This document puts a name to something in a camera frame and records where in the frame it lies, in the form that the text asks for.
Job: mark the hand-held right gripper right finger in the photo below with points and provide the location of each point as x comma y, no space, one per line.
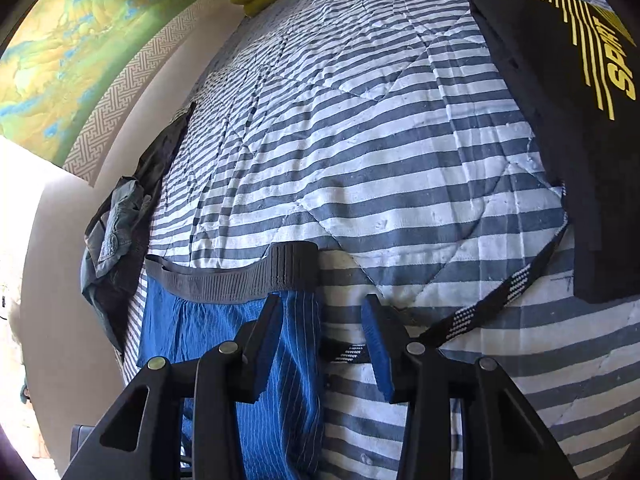
377,350

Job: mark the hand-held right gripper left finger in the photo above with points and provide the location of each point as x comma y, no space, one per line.
267,345

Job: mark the blue striped boxer shorts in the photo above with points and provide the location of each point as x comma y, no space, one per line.
200,330

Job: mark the dark brown garment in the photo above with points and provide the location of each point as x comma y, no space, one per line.
125,305

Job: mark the denim jeans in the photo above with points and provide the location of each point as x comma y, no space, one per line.
110,252

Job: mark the grey-blue garment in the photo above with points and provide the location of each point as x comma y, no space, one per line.
127,192

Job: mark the blue white striped quilt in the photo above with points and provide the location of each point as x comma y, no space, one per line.
375,135

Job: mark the black garment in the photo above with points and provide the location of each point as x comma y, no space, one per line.
165,155

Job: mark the black shorts with yellow print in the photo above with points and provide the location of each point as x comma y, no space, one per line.
550,85

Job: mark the landscape wall poster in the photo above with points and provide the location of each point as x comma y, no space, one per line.
75,50

